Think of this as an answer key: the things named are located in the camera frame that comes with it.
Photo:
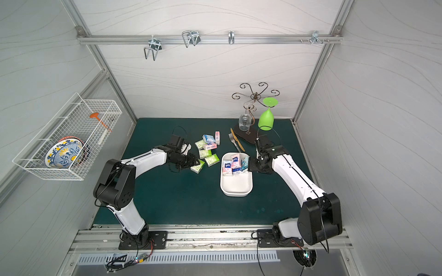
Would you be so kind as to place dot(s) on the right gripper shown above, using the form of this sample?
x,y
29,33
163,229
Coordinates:
x,y
254,165

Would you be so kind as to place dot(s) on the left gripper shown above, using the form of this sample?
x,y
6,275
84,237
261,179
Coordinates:
x,y
191,161

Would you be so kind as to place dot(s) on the teal cartoon tissue pack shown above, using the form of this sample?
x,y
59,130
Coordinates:
x,y
244,163

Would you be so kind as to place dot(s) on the green white tissue pack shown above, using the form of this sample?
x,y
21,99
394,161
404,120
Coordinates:
x,y
197,168

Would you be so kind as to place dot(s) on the pink Tempo tissue pack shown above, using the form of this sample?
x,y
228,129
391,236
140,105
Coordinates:
x,y
236,161

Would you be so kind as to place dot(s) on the dark blue Tempo tissue pack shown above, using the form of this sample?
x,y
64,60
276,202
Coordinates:
x,y
236,170

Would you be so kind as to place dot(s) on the white oval storage box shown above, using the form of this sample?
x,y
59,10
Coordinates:
x,y
239,184

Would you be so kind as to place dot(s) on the pink floral Tempo pack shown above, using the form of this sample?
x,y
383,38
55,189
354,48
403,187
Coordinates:
x,y
227,168

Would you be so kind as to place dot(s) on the light blue tissue pack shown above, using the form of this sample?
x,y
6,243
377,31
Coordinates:
x,y
209,139

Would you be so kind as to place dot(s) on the pink white tissue pack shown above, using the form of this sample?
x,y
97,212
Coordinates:
x,y
210,146

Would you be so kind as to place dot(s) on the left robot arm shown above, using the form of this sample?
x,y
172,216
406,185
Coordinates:
x,y
115,190

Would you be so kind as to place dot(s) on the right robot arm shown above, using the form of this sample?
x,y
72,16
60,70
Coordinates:
x,y
320,215

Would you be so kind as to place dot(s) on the black metal glass rack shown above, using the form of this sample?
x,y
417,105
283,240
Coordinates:
x,y
257,115

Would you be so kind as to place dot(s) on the metal fork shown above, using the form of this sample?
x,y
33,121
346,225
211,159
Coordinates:
x,y
234,142

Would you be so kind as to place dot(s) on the wooden knife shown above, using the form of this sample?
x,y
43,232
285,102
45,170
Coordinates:
x,y
237,140

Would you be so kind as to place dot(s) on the green plastic wine glass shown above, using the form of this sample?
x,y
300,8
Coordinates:
x,y
267,118

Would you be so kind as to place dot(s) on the clear wine glass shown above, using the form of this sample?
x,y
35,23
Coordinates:
x,y
246,120

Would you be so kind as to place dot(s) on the blue yellow patterned plate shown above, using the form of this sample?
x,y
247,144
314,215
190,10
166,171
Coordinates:
x,y
63,154

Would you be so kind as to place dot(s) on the double metal hook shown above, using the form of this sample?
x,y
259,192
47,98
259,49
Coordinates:
x,y
153,47
191,38

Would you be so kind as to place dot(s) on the single metal hook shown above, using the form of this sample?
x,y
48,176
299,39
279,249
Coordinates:
x,y
231,37

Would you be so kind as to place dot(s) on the right end metal hook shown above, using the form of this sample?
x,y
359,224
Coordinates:
x,y
315,39

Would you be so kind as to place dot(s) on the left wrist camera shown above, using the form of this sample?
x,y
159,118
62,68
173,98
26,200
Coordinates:
x,y
179,145

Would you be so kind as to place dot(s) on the orange handled brush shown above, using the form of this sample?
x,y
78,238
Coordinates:
x,y
96,116

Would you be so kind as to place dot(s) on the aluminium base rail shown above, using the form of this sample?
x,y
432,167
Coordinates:
x,y
105,238

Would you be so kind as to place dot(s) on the white wire basket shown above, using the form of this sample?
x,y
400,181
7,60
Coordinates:
x,y
71,121

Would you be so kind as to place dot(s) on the aluminium top rail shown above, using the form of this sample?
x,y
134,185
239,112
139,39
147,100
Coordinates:
x,y
206,39

